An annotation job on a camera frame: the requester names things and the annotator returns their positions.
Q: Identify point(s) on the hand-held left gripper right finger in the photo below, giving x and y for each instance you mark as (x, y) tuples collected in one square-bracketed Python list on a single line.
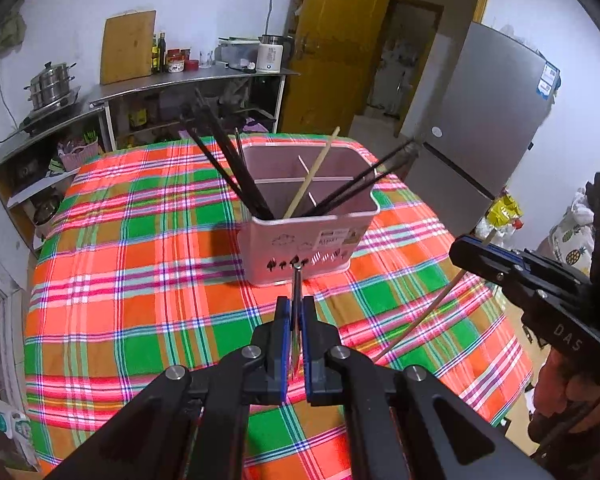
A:
[(310, 345)]

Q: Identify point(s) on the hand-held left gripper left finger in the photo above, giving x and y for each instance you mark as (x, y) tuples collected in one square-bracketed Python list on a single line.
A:
[(280, 345)]

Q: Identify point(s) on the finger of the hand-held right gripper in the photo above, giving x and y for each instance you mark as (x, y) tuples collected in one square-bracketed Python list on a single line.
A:
[(495, 250), (480, 265)]

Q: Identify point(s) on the wooden chopstick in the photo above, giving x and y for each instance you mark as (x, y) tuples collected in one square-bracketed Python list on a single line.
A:
[(424, 310), (311, 172)]

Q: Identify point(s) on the pink plastic utensil basket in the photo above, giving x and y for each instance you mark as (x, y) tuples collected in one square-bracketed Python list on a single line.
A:
[(300, 240)]

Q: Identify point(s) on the person's right hand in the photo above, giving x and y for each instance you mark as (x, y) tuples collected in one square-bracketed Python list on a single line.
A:
[(560, 390)]

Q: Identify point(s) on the yellow plastic bag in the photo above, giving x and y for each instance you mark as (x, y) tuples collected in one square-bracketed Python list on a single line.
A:
[(502, 212)]

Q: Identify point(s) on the pineapple printed bag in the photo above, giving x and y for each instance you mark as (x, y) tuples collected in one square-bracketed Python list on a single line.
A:
[(572, 240)]

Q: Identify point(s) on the silver refrigerator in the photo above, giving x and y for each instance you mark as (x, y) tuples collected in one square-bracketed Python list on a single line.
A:
[(480, 125)]

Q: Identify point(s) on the plaid tablecloth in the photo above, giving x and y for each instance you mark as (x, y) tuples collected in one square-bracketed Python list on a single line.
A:
[(130, 285)]

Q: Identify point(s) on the purple cloth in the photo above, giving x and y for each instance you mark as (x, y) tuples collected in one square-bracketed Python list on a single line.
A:
[(255, 125)]

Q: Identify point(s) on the yellow wooden door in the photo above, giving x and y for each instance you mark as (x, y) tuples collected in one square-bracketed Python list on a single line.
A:
[(340, 45)]

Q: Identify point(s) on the small pink woven basket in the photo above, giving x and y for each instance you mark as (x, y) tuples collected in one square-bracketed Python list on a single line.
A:
[(80, 156)]

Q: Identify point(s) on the steel counter table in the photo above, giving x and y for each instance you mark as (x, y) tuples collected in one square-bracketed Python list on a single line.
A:
[(180, 80)]

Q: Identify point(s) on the white electric kettle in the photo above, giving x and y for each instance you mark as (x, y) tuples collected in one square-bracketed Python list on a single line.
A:
[(271, 56)]

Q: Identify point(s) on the small red jar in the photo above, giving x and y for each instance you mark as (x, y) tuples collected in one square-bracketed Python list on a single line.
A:
[(191, 65)]

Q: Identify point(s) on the clear drinking glass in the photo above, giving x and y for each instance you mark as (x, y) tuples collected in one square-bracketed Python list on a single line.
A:
[(205, 59)]

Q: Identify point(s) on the red lid jar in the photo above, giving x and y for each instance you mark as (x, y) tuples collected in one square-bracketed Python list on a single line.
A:
[(175, 62)]

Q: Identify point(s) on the low steel shelf unit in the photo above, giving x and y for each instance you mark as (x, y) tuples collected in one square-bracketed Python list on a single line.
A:
[(30, 160)]

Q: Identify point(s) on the yellow oil bottle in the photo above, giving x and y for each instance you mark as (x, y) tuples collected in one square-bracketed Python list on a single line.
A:
[(155, 57)]

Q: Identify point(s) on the black induction cooker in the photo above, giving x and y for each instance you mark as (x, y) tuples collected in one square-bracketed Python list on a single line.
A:
[(50, 112)]

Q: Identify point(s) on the wooden cutting board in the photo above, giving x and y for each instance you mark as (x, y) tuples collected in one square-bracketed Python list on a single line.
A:
[(127, 47)]

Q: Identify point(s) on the steel steamer pot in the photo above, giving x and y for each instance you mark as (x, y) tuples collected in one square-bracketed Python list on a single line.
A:
[(50, 85)]

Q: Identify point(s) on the green hanging cloth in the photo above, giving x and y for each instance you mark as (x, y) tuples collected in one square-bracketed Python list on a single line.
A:
[(10, 32)]

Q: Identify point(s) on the white door frame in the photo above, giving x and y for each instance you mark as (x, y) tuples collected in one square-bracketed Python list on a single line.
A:
[(5, 320)]

